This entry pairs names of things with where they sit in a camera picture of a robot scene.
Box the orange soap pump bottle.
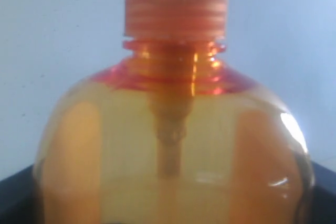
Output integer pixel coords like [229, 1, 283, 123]
[33, 0, 314, 223]

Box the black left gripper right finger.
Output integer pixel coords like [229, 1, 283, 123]
[310, 162, 336, 224]

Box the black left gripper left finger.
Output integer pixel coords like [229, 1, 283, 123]
[1, 165, 44, 224]

